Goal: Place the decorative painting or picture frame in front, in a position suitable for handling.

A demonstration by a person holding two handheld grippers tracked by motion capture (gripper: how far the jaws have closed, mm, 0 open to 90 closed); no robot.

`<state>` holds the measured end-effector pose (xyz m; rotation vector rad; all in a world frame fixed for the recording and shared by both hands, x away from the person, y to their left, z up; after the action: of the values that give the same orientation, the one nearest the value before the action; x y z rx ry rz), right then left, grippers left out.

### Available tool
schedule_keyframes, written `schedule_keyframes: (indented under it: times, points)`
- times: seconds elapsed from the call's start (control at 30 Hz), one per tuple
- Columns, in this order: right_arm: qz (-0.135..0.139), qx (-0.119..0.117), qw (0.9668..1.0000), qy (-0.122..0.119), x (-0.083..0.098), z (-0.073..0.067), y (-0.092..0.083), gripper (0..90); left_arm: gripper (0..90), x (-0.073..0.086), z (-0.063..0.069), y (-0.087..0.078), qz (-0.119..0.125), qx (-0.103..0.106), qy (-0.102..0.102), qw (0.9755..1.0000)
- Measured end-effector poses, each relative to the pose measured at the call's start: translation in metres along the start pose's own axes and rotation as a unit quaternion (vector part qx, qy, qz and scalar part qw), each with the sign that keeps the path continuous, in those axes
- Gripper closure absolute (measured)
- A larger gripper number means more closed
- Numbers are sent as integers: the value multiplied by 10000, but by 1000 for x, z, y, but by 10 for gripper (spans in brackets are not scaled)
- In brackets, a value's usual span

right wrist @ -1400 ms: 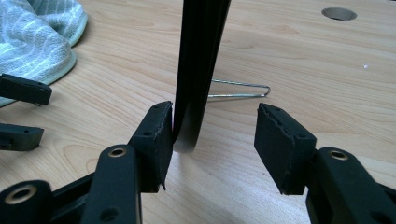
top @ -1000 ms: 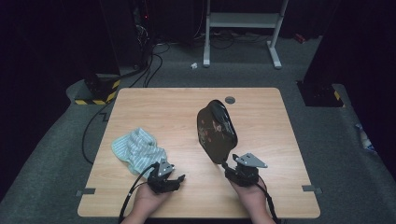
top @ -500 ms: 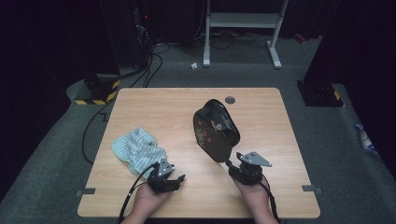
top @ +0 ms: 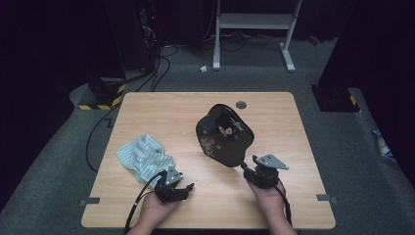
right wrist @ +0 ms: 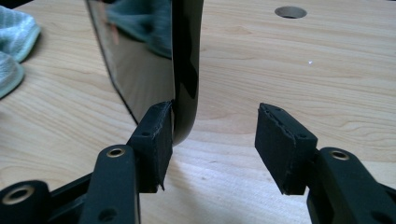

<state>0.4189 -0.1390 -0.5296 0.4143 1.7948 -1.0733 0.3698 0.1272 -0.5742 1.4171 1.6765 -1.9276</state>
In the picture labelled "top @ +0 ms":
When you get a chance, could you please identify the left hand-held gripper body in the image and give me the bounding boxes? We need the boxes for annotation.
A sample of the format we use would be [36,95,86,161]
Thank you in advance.
[154,165,187,204]

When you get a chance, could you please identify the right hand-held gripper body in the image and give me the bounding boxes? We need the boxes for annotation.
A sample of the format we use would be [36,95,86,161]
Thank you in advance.
[243,154,290,190]

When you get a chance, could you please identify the black plate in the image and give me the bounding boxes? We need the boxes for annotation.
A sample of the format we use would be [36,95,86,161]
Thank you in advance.
[195,103,255,168]

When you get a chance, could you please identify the pale blue striped towel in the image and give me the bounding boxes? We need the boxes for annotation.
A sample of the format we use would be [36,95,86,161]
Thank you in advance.
[116,133,177,189]

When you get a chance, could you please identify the person's left hand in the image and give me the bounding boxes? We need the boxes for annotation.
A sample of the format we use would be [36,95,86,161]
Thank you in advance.
[138,194,180,228]

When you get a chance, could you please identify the person's right hand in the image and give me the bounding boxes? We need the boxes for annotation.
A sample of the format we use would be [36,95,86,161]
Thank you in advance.
[248,181,288,220]

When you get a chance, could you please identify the black yellow striped stand base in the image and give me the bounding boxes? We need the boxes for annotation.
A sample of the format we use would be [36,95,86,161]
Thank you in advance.
[311,84,362,114]
[77,77,127,112]

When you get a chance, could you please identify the blue white plastic bag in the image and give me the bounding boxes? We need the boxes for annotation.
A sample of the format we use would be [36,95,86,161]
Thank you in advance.
[371,128,397,163]

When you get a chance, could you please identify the white metal desk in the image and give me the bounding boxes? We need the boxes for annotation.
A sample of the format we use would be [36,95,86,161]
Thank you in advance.
[212,0,302,73]

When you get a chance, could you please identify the black computer tower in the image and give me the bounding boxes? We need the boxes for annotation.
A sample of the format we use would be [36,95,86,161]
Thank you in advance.
[104,0,163,71]

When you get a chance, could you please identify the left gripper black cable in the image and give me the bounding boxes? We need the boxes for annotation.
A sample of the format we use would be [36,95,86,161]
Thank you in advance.
[123,170,164,235]

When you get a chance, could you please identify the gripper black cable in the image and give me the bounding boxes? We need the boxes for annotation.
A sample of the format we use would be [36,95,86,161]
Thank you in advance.
[123,170,164,235]
[273,180,294,227]

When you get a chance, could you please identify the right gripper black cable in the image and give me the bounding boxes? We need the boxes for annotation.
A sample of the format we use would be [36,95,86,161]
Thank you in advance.
[273,180,294,227]

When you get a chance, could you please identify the long black floor cable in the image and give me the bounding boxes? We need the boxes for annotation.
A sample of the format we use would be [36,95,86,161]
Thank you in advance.
[85,45,180,174]

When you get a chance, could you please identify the black floor cables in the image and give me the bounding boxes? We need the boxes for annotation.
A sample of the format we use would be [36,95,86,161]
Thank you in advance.
[162,30,285,53]

